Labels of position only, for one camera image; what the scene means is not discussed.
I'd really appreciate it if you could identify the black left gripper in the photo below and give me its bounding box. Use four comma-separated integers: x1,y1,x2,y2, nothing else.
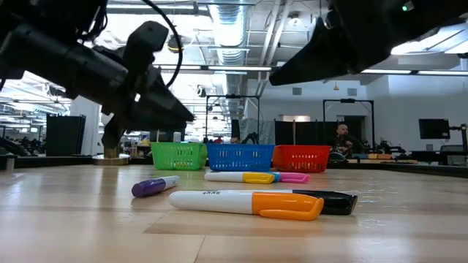
100,20,195,149

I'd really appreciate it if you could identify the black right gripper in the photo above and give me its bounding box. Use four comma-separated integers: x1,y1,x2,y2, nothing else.
269,0,421,87

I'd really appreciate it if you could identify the purple cap marker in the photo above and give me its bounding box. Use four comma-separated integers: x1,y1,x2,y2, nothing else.
131,175,181,199

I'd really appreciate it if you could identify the yellow cap small marker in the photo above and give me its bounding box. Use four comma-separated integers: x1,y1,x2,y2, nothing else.
204,171,276,185

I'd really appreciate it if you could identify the pink cap small marker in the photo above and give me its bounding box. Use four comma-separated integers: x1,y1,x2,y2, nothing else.
279,172,312,184

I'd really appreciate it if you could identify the black cap small marker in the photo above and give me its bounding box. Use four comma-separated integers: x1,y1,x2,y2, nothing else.
219,188,359,216

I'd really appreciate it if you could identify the orange cap small marker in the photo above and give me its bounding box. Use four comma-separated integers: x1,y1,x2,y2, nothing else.
168,189,325,222

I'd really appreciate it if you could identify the green plastic basket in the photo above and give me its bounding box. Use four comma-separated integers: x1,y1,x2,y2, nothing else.
150,142,208,172

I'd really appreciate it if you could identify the white bulb lamp metal base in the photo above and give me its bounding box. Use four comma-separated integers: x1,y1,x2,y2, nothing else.
91,144,131,167

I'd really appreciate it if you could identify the person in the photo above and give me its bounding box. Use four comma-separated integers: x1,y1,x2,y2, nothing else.
328,123,362,159

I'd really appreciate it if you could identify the blue plastic basket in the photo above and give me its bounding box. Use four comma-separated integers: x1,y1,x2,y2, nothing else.
205,143,276,172

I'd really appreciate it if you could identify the black partition panel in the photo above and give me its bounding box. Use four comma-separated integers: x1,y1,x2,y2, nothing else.
45,114,87,158

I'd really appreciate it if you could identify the red plastic basket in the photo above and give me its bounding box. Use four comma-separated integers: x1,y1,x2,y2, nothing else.
272,145,332,174

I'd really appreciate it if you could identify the black monitor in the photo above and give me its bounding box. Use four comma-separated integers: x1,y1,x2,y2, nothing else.
418,118,451,140

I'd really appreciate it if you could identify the black frame stand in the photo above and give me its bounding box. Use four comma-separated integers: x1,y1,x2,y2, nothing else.
205,94,261,144
322,98,376,149

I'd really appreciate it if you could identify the black blurred cable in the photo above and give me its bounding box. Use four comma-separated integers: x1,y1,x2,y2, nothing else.
140,0,184,88

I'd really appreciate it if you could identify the silver ventilation duct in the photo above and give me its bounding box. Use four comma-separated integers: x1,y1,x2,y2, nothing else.
208,3,250,96

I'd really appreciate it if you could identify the black aluminium table frame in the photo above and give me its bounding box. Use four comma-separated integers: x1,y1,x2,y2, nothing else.
0,155,468,179

